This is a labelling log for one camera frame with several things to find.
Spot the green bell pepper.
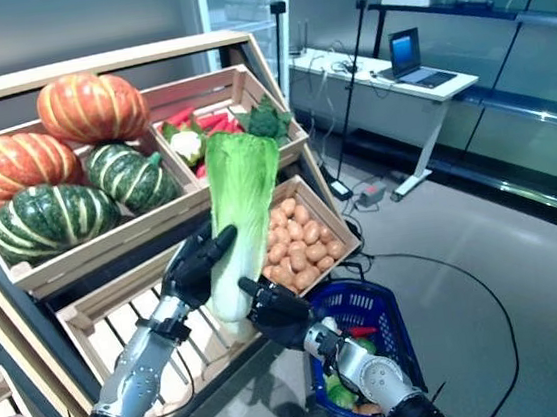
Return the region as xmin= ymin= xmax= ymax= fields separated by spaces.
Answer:
xmin=353 ymin=336 xmax=380 ymax=357

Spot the grey laptop computer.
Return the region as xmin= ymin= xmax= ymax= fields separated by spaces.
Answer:
xmin=372 ymin=23 xmax=461 ymax=96

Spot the black tripod pole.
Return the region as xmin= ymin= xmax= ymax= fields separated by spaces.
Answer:
xmin=268 ymin=0 xmax=297 ymax=104
xmin=315 ymin=0 xmax=390 ymax=188

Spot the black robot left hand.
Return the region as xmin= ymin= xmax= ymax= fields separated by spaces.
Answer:
xmin=153 ymin=222 xmax=247 ymax=314

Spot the black power adapter brick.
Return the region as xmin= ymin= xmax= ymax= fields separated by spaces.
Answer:
xmin=328 ymin=176 xmax=358 ymax=202

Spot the small orange vegetable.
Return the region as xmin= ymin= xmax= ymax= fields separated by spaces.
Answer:
xmin=353 ymin=400 xmax=383 ymax=417

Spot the light wooden slatted crate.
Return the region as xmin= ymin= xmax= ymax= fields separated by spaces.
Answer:
xmin=50 ymin=240 xmax=283 ymax=417
xmin=135 ymin=57 xmax=314 ymax=194
xmin=249 ymin=168 xmax=368 ymax=302

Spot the red carrot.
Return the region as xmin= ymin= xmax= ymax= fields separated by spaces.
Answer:
xmin=197 ymin=112 xmax=230 ymax=133
xmin=161 ymin=105 xmax=197 ymax=128

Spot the large light wooden crate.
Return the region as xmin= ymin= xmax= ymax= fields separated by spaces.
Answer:
xmin=0 ymin=111 xmax=221 ymax=297

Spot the green broccoli with leaves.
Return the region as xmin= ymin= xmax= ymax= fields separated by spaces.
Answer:
xmin=233 ymin=91 xmax=297 ymax=147

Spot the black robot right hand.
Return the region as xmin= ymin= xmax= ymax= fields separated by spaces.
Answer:
xmin=237 ymin=268 xmax=321 ymax=359

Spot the white office desk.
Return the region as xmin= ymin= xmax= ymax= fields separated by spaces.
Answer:
xmin=285 ymin=29 xmax=493 ymax=213

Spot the grey box with red button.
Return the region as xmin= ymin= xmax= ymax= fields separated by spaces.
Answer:
xmin=353 ymin=181 xmax=391 ymax=210

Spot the white framed glass door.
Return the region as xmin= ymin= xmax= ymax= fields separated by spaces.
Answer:
xmin=194 ymin=0 xmax=302 ymax=85

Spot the blue metal wall shelf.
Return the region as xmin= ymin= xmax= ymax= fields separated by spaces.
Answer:
xmin=366 ymin=0 xmax=557 ymax=54
xmin=450 ymin=74 xmax=557 ymax=145
xmin=447 ymin=156 xmax=557 ymax=241

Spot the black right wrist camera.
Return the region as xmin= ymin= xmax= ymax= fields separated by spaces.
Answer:
xmin=315 ymin=328 xmax=348 ymax=366

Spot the red chili pepper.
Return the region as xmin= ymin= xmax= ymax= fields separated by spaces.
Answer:
xmin=347 ymin=325 xmax=379 ymax=340

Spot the blue plastic shopping basket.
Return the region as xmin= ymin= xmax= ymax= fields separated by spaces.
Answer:
xmin=297 ymin=253 xmax=431 ymax=417

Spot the orange striped pumpkin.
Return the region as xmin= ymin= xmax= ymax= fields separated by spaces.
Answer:
xmin=33 ymin=65 xmax=154 ymax=152
xmin=0 ymin=126 xmax=88 ymax=219

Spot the green striped pumpkin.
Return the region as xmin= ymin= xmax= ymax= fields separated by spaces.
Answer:
xmin=0 ymin=176 xmax=126 ymax=270
xmin=81 ymin=135 xmax=184 ymax=221

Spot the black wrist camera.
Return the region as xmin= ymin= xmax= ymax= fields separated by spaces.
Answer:
xmin=315 ymin=328 xmax=348 ymax=366
xmin=150 ymin=312 xmax=193 ymax=345

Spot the white cauliflower with leaves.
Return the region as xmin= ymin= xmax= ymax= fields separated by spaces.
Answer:
xmin=160 ymin=118 xmax=210 ymax=171

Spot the long black floor cable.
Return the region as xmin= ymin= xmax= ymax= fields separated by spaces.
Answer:
xmin=353 ymin=238 xmax=528 ymax=417

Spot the wooden tiered display stand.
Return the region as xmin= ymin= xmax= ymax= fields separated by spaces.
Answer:
xmin=0 ymin=18 xmax=384 ymax=417

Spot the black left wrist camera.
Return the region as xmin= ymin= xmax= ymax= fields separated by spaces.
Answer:
xmin=150 ymin=312 xmax=193 ymax=345

